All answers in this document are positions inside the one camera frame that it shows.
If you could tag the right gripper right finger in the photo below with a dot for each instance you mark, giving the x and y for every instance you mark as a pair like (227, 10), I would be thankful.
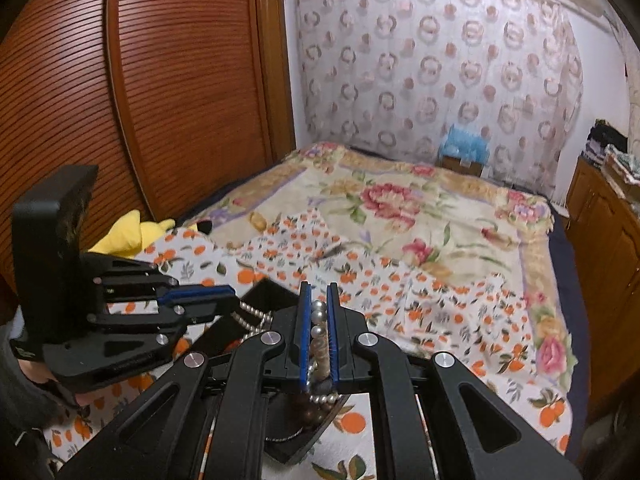
(433, 418)

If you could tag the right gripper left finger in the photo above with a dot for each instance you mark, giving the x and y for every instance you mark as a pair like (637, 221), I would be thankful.
(210, 417)

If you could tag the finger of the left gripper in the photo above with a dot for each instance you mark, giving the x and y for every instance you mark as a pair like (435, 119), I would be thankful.
(195, 293)
(200, 309)

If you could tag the black square jewelry box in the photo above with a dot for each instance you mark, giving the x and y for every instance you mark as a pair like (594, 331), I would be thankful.
(269, 393)

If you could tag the person's left hand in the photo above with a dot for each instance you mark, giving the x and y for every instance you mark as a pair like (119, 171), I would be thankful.
(25, 404)

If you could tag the yellow plush toy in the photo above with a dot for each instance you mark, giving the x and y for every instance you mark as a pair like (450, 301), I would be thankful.
(129, 236)

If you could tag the orange-print white cloth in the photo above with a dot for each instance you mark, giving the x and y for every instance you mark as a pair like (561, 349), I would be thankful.
(481, 322)

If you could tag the dark blue bed sheet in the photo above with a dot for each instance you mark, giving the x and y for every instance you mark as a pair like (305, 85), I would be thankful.
(576, 321)

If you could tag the floral bed blanket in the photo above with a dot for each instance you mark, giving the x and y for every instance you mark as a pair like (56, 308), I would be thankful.
(429, 218)

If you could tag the brown louvered wardrobe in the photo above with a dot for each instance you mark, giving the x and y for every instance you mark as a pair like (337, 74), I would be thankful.
(164, 96)

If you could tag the wooden sideboard cabinet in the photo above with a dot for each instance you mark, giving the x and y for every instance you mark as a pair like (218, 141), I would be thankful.
(604, 233)

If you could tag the blue plastic bag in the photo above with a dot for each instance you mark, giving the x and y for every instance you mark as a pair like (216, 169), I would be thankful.
(465, 146)

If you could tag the patterned lace curtain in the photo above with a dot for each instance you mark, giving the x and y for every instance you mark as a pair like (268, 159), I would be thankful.
(396, 76)

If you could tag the stack of folded clothes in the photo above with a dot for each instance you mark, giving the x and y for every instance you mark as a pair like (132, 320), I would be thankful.
(606, 149)

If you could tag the beige side curtain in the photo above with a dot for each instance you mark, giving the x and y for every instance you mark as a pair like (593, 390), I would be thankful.
(632, 58)

